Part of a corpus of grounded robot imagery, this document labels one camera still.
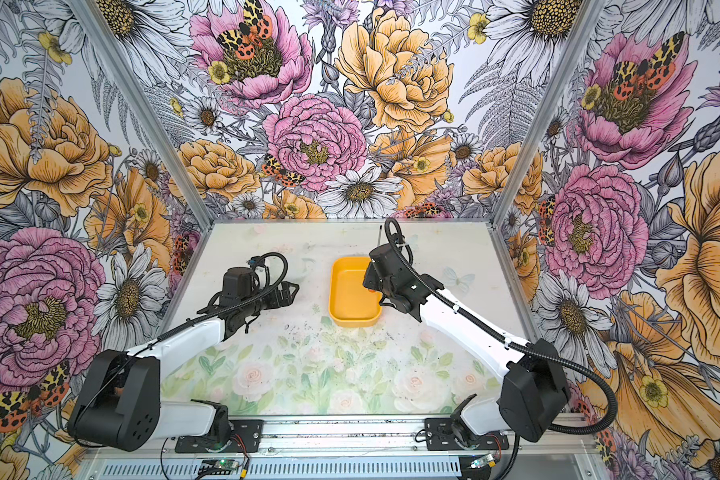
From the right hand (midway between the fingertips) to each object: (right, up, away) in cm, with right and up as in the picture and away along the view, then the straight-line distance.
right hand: (372, 279), depth 82 cm
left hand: (-25, -6, +9) cm, 27 cm away
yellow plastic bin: (-7, -9, +13) cm, 17 cm away
